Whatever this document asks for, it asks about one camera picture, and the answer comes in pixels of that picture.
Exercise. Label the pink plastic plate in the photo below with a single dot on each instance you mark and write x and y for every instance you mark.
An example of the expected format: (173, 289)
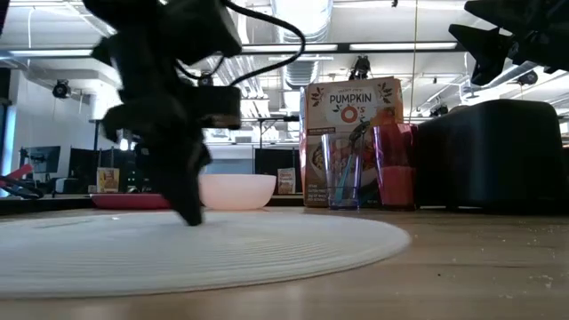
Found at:
(129, 201)

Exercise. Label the small yellow box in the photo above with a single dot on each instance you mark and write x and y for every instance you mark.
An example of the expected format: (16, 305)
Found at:
(108, 180)

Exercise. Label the black ceiling spotlight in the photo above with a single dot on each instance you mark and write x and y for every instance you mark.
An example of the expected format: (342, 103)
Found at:
(205, 81)
(528, 77)
(438, 109)
(61, 89)
(361, 66)

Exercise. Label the clear drinking glass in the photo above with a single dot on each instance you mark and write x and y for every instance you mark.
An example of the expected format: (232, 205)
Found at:
(331, 178)

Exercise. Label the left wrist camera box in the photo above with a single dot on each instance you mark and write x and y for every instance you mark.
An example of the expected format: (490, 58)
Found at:
(218, 109)

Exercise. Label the red faceted plastic cup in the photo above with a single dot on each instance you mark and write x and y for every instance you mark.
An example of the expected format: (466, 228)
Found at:
(395, 186)

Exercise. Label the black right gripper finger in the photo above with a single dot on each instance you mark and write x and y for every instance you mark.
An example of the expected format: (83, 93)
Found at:
(489, 51)
(502, 11)

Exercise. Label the white round woven placemat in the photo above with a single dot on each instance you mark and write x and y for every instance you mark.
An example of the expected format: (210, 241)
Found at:
(222, 253)

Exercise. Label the pale pink bowl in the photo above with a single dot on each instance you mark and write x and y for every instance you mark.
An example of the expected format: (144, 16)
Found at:
(240, 191)

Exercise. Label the dark computer monitor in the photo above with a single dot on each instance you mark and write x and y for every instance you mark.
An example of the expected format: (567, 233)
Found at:
(42, 159)

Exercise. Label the black overhead rig beam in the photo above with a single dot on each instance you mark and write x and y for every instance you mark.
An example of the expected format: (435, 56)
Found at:
(343, 46)

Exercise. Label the red bar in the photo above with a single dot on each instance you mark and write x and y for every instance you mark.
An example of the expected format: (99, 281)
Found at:
(18, 173)

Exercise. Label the black partition panels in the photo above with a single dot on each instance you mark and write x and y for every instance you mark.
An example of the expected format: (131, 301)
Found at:
(84, 169)

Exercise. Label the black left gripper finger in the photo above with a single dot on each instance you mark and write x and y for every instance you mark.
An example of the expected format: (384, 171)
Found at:
(203, 157)
(182, 186)

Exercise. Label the small beige packet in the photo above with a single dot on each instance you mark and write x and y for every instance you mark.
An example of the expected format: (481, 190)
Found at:
(286, 181)

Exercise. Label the pumpkin cereal box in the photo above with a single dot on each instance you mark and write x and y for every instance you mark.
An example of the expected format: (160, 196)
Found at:
(351, 100)

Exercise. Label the black toaster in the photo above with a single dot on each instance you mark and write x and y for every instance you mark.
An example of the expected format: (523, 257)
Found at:
(489, 155)

